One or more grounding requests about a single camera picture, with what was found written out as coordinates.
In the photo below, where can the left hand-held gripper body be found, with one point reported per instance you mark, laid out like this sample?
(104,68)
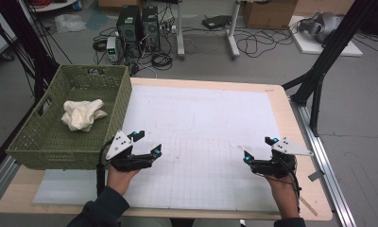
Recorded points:
(127,162)

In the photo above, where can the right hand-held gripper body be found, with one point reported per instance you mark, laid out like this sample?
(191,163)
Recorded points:
(273,167)

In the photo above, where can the cream cloth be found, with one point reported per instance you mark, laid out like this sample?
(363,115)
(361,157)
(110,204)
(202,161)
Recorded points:
(81,115)

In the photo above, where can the green woven basket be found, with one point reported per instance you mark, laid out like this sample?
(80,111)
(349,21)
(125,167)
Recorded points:
(45,142)

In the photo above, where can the person's left hand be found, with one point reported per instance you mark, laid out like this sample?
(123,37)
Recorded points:
(119,179)

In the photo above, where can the person's right hand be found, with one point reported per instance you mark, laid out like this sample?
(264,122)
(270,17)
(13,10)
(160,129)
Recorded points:
(284,195)

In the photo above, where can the grey tape piece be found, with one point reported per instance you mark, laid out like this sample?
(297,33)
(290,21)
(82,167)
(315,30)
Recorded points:
(316,175)

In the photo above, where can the white grid mat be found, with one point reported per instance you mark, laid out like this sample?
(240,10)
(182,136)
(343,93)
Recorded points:
(202,126)

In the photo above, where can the small white power supply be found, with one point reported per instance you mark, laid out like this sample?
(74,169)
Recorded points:
(111,48)

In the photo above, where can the white floor board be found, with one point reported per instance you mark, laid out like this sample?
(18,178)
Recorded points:
(313,47)

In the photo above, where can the large black computer tower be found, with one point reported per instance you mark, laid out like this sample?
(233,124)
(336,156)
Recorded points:
(128,28)

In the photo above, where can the slim black computer tower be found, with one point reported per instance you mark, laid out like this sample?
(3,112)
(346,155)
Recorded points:
(151,28)

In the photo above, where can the white table leg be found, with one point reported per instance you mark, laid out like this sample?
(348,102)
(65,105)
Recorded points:
(180,31)
(232,34)

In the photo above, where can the large cardboard box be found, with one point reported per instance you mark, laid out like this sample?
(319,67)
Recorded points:
(269,14)

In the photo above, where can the grey rounded device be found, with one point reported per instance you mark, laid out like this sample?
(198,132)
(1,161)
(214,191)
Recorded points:
(325,25)

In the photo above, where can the clear plastic bag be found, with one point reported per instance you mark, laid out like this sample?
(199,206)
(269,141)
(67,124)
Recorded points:
(70,23)

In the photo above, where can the flat black device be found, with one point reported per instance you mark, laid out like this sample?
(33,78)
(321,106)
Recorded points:
(216,22)

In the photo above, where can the black stand frame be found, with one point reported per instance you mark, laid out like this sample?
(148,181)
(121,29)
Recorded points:
(329,50)
(29,47)

